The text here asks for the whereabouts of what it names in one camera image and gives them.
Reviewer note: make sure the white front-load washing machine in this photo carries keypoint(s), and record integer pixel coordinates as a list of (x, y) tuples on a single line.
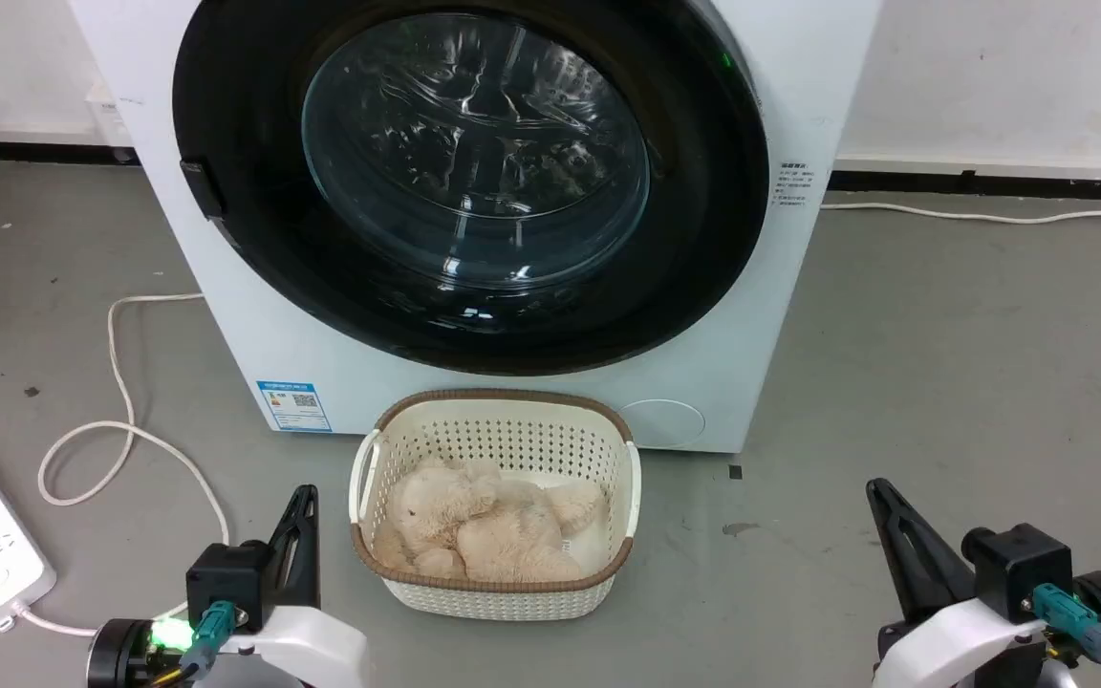
[(761, 315)]

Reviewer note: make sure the white text warning sticker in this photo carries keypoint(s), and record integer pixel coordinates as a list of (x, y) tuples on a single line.
[(791, 183)]

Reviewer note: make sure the cream perforated laundry basket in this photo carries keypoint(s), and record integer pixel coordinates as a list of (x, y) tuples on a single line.
[(503, 435)]

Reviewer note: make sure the blue energy label sticker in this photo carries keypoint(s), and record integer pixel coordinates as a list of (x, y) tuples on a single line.
[(294, 406)]

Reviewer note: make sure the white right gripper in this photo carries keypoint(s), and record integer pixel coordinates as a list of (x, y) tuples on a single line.
[(961, 645)]

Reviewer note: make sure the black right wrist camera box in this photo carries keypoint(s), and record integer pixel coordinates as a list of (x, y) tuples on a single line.
[(1019, 564)]

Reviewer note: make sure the black round glass washer door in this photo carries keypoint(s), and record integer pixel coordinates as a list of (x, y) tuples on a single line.
[(254, 239)]

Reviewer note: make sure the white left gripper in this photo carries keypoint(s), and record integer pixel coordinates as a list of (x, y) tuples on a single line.
[(312, 650)]

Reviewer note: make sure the beige plush toy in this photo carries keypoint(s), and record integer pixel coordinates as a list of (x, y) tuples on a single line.
[(474, 535)]

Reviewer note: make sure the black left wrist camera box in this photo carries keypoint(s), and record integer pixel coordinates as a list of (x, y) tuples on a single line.
[(226, 578)]

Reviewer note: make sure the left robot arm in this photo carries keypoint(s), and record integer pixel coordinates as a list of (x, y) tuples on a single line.
[(120, 655)]

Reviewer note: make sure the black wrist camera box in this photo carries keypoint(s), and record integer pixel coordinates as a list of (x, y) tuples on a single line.
[(226, 578), (1019, 564)]

